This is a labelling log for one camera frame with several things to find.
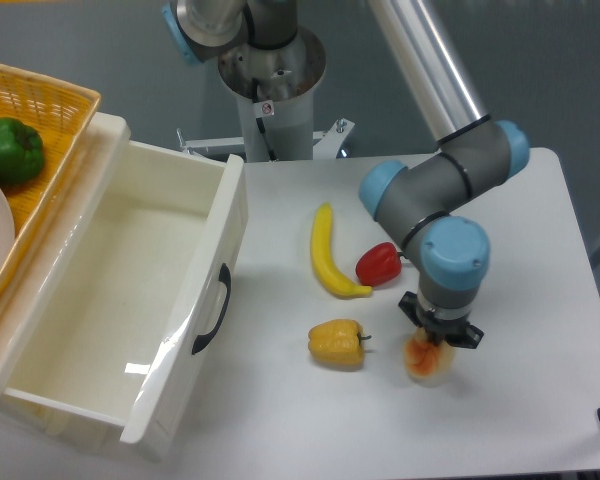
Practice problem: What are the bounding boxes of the white plastic drawer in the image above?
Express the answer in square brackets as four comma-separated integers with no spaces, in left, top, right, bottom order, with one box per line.
[0,114,248,461]

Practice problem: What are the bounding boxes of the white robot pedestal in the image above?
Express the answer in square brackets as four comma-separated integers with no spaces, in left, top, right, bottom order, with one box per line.
[218,27,326,162]

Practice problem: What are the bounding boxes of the yellow bell pepper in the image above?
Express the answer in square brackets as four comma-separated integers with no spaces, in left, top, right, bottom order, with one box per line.
[307,319,372,370]

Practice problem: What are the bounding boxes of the red bell pepper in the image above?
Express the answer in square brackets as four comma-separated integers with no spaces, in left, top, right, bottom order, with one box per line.
[355,242,410,287]

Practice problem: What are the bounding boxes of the round orange bread roll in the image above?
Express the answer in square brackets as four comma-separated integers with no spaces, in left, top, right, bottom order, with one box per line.
[402,328,456,387]

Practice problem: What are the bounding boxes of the white metal base frame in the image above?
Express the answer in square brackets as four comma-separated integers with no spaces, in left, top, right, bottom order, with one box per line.
[176,118,356,160]

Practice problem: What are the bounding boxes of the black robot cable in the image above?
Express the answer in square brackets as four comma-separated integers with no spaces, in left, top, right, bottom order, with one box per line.
[251,78,280,163]

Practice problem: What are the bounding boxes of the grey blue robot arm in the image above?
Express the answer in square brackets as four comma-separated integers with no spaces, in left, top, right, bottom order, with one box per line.
[162,1,530,349]

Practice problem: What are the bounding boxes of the black drawer handle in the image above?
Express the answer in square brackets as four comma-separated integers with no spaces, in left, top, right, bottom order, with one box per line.
[191,263,232,355]

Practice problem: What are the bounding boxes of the yellow woven basket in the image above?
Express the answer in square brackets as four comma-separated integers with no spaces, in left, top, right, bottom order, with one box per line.
[0,64,101,299]

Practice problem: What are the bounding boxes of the yellow banana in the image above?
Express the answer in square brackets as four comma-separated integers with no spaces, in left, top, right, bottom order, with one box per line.
[310,203,373,299]

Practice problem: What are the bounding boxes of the green bell pepper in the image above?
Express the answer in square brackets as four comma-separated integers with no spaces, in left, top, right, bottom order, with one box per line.
[0,117,45,186]

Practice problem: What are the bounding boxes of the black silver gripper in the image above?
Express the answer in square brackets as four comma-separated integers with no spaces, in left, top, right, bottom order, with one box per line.
[398,291,484,349]

